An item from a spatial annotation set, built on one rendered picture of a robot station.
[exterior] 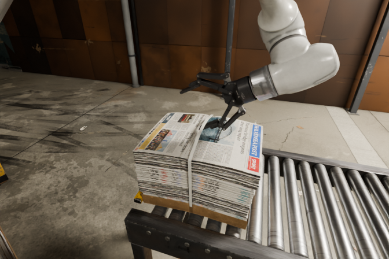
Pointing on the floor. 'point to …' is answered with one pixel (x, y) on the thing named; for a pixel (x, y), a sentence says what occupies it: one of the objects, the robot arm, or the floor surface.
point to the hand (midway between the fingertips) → (193, 108)
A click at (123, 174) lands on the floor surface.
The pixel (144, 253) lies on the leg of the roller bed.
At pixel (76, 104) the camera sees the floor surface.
